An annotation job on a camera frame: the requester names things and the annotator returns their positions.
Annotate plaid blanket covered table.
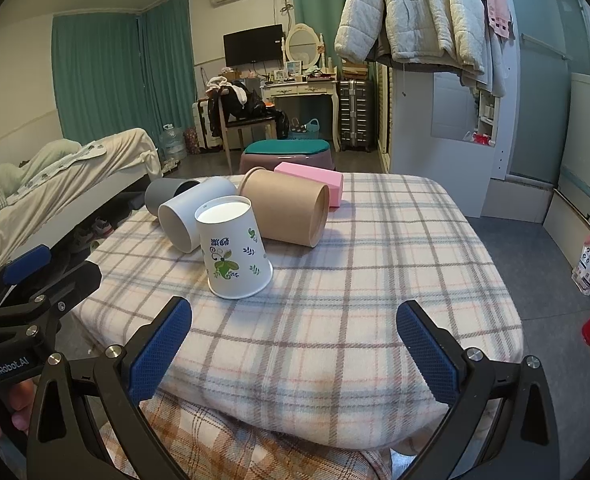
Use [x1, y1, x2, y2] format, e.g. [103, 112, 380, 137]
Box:
[70, 172, 526, 451]

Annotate black clothes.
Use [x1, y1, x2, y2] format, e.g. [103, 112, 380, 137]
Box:
[207, 80, 291, 137]

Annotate orange plaid cloth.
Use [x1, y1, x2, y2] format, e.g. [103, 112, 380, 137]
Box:
[99, 389, 393, 480]

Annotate blue basket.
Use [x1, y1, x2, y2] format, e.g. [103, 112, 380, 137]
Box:
[287, 118, 321, 140]

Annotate dark ribbed suitcase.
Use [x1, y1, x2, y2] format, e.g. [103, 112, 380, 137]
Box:
[336, 79, 376, 153]

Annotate pink towel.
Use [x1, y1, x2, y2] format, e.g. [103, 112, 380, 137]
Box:
[474, 0, 514, 41]

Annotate pink foam block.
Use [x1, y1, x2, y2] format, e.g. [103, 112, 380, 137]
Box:
[273, 162, 345, 209]

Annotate white suitcase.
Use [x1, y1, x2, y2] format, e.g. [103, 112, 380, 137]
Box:
[191, 99, 224, 151]

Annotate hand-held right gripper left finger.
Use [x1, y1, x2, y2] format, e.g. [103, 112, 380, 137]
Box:
[25, 296, 193, 480]

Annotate green window curtain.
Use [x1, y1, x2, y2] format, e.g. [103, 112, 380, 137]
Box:
[51, 0, 196, 149]

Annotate brown kraft paper cup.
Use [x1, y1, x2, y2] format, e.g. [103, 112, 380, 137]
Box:
[238, 166, 331, 248]

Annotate person's left hand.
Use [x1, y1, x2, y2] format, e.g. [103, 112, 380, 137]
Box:
[0, 382, 35, 443]

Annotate bed with beige bedding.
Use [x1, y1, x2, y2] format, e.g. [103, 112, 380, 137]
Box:
[0, 127, 163, 283]

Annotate plain white cup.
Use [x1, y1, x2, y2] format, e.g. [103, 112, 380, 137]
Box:
[157, 176, 240, 253]

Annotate black television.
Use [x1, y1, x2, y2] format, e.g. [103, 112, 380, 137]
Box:
[223, 24, 284, 67]

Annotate wooden chair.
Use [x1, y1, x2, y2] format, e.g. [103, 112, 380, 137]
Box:
[210, 85, 282, 173]

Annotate green cushion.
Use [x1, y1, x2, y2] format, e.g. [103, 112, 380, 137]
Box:
[243, 139, 331, 157]

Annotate white quilted jacket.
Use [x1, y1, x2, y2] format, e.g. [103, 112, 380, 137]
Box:
[335, 0, 488, 77]

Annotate frosted glass door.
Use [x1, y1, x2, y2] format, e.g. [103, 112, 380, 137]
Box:
[506, 0, 590, 187]

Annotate white floral paper cup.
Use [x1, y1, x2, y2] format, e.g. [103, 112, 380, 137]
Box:
[195, 196, 274, 301]

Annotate oval mirror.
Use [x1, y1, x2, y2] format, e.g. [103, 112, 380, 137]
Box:
[281, 22, 324, 68]

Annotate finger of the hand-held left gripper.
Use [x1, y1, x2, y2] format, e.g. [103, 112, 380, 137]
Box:
[5, 260, 103, 328]
[0, 244, 53, 311]

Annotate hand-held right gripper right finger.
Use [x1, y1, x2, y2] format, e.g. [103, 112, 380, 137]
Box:
[396, 300, 560, 480]

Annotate shoes under bed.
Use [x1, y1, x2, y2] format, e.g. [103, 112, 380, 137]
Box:
[69, 216, 117, 254]

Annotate purple stool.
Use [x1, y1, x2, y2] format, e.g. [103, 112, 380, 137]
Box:
[239, 141, 337, 175]

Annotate white dressing table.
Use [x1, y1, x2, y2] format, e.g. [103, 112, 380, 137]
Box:
[260, 79, 338, 152]

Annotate white wardrobe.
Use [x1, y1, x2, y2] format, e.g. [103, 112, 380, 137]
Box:
[375, 35, 522, 218]

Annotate white washing machine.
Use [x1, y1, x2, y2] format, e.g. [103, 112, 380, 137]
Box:
[542, 72, 590, 271]

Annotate white garment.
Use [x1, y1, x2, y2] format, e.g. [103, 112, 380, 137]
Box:
[207, 76, 248, 106]

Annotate large water bottle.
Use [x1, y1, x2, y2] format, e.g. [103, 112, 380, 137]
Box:
[161, 124, 188, 162]

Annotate grey cup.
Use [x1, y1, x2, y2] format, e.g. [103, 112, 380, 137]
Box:
[144, 178, 201, 220]

